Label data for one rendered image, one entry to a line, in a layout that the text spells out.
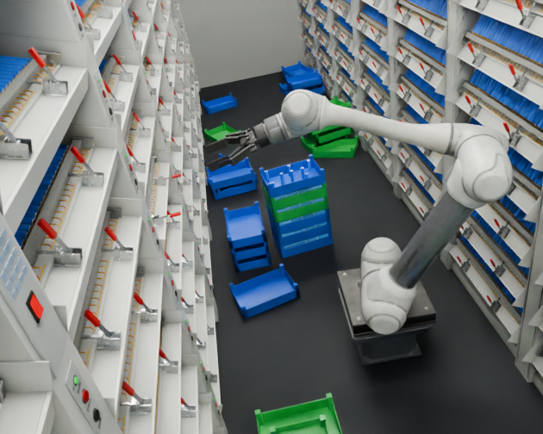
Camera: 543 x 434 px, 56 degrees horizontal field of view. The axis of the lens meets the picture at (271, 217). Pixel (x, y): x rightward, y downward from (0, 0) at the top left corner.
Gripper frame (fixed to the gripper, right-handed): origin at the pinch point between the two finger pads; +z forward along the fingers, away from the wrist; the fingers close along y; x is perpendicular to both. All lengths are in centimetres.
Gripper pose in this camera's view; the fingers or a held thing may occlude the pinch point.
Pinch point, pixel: (210, 157)
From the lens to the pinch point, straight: 170.3
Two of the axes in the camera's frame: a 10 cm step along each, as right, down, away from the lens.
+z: -9.2, 3.8, 0.8
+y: -1.4, -5.3, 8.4
